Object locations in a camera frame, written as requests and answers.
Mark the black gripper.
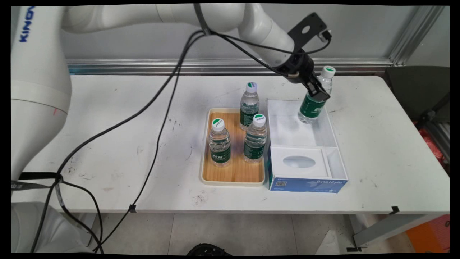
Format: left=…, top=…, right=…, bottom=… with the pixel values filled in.
left=279, top=54, right=330, bottom=102

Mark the water bottle green label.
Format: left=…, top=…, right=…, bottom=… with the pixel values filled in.
left=208, top=118, right=231, bottom=167
left=243, top=114, right=268, bottom=163
left=239, top=82, right=260, bottom=132
left=298, top=66, right=336, bottom=124

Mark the blue and white cardboard box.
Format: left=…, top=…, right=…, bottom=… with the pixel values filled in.
left=265, top=99, right=350, bottom=194

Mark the wooden tray cream rim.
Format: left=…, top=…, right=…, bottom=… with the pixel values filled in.
left=200, top=108, right=267, bottom=187

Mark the red bag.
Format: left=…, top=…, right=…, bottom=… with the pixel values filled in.
left=419, top=128, right=450, bottom=169

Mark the grey metal table leg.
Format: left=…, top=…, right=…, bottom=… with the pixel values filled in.
left=347, top=214, right=437, bottom=252

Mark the orange box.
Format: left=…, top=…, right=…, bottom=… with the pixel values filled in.
left=406, top=215, right=450, bottom=253

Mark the black round object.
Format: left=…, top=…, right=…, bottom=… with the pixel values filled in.
left=187, top=244, right=232, bottom=256

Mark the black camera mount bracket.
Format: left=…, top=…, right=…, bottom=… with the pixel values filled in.
left=287, top=13, right=328, bottom=51

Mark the long aluminium frame rail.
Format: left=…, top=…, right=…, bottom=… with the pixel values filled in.
left=66, top=59, right=394, bottom=76

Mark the slanted aluminium frame post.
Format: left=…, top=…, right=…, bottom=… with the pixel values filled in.
left=388, top=5, right=446, bottom=67

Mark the short aluminium frame piece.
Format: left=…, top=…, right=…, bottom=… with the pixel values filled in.
left=426, top=121, right=450, bottom=162

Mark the dark cable strap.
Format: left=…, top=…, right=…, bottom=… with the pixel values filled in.
left=193, top=4, right=211, bottom=36

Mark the black camera cable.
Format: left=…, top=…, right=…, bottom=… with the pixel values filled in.
left=92, top=31, right=332, bottom=252

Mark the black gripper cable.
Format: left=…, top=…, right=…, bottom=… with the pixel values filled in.
left=31, top=31, right=299, bottom=252

